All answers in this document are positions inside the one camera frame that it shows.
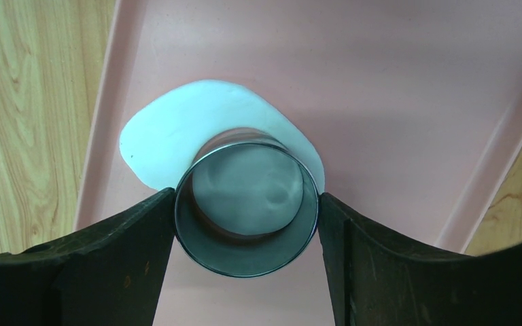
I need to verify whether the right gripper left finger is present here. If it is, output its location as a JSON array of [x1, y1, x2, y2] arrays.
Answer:
[[0, 188, 175, 325]]

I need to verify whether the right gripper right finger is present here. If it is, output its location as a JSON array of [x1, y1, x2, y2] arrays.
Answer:
[[318, 193, 522, 325]]

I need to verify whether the white dough ball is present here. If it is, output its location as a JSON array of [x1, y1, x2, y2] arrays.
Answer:
[[119, 79, 326, 237]]

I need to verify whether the pink plastic tray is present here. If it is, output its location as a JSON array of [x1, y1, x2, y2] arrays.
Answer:
[[75, 1, 522, 325]]

